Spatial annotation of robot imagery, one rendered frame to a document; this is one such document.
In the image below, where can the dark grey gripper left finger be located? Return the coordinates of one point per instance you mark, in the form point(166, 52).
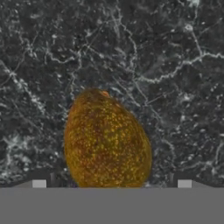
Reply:
point(39, 183)

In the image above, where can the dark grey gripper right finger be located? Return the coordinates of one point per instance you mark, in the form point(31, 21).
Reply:
point(184, 183)

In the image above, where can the brown-green speckled avocado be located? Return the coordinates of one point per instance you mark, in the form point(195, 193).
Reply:
point(106, 140)

